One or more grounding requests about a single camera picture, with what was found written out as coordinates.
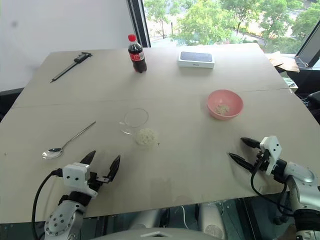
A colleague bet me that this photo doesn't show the brown cardboard box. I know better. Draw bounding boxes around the brown cardboard box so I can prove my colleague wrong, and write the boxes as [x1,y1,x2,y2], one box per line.
[264,51,301,73]

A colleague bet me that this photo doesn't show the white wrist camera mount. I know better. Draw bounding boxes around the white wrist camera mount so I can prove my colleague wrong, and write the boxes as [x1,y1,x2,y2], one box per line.
[259,135,283,176]
[62,162,99,198]

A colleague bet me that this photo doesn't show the black metal vernier caliper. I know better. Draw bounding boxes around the black metal vernier caliper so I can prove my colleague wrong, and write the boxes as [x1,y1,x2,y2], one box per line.
[49,51,93,84]

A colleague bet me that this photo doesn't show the silver robot body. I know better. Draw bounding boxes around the silver robot body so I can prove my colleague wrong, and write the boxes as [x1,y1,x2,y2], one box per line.
[99,201,226,240]

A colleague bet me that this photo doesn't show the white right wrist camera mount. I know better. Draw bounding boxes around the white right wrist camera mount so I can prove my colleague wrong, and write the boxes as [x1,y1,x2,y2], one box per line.
[259,135,283,176]

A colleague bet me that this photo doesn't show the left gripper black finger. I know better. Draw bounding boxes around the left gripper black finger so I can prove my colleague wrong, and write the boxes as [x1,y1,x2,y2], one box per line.
[80,150,97,166]
[107,154,121,182]

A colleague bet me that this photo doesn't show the thin white cable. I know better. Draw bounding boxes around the thin white cable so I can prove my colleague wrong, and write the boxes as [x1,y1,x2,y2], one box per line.
[181,204,189,229]

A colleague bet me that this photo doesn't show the clear glass cup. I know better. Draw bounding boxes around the clear glass cup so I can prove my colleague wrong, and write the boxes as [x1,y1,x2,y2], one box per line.
[117,107,161,152]

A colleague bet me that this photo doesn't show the long-handled metal spoon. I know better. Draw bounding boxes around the long-handled metal spoon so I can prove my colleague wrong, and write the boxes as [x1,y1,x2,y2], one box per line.
[41,121,97,160]

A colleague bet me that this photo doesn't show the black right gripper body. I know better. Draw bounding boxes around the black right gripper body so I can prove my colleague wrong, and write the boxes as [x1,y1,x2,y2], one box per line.
[254,147,270,173]

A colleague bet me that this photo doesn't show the cola bottle with red cap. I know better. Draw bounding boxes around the cola bottle with red cap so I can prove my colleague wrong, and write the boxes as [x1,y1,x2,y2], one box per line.
[127,34,148,74]

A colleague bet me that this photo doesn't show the black chair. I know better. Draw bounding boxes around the black chair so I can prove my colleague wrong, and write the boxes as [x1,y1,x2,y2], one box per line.
[306,91,320,111]

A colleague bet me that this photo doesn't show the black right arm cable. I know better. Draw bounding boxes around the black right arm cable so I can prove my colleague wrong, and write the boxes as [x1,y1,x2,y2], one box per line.
[250,159,297,217]

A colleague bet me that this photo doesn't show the pink plastic bowl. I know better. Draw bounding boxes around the pink plastic bowl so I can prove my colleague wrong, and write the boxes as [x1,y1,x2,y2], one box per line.
[206,89,244,121]

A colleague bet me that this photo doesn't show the white phone box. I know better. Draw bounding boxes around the white phone box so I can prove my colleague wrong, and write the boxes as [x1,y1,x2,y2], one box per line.
[177,51,216,69]

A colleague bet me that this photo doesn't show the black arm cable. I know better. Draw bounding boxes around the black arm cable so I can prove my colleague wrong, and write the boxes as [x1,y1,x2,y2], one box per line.
[250,159,297,217]
[31,168,63,240]

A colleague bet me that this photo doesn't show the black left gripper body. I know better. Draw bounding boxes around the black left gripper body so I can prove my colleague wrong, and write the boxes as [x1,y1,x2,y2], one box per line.
[86,171,113,193]

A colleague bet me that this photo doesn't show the black window frame post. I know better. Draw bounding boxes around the black window frame post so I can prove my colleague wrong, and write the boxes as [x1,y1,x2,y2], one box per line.
[126,0,152,48]

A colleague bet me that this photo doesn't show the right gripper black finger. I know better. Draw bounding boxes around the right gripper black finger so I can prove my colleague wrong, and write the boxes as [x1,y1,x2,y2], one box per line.
[227,152,256,173]
[240,137,262,149]

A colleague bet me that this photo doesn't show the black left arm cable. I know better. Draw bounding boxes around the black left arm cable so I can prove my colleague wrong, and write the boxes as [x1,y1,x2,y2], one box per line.
[31,168,63,240]

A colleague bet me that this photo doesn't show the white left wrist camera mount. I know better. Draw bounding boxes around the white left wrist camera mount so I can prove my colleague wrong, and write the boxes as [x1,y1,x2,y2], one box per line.
[62,162,99,198]

